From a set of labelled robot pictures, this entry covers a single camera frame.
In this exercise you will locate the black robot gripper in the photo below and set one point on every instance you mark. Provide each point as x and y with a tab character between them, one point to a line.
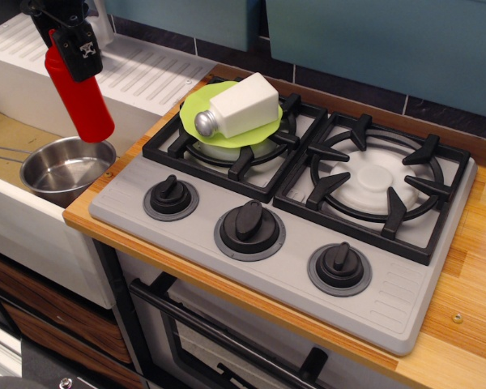
62	23

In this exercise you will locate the red ketchup squeeze bottle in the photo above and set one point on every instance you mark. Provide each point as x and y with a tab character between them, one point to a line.
83	100

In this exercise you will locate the white salt shaker silver cap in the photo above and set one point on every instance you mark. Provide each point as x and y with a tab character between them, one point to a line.
238	107

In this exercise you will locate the white toy sink unit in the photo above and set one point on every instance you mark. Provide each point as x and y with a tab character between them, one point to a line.
140	83

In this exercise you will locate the stainless steel pot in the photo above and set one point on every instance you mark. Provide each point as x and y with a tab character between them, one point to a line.
56	174

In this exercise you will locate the light green plastic plate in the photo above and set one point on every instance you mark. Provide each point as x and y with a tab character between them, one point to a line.
251	135

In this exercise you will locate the grey toy faucet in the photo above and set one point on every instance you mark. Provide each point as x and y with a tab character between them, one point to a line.
101	24

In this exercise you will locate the black left stove knob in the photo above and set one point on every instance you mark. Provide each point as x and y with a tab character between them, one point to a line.
170	200

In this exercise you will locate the black stove knob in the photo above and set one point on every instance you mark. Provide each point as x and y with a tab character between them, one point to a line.
249	233
170	200
339	270

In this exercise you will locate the black left burner grate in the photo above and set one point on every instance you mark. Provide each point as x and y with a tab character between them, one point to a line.
299	122

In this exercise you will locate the black burner grate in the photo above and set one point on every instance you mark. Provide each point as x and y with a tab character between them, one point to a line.
414	234
299	122

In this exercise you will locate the white left burner cap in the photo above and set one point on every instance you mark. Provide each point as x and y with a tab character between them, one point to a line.
225	157

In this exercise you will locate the white burner cap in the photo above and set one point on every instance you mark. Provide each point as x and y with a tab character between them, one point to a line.
225	157
372	173

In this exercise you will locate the wooden drawer front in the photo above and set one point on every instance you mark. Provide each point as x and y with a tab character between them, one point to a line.
67	325

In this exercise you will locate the black middle stove knob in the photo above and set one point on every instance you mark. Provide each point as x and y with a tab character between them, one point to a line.
249	233

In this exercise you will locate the black right burner grate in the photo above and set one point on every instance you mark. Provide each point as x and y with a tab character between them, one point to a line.
414	234

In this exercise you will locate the white right burner cap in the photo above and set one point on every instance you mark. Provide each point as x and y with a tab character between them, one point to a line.
372	173

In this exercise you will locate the black right stove knob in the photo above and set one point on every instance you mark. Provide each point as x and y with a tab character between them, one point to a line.
339	270

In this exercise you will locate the grey toy stove top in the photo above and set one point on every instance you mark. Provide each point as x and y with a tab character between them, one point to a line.
389	313

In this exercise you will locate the toy oven door black handle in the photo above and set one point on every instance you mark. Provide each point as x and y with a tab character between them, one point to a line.
156	295

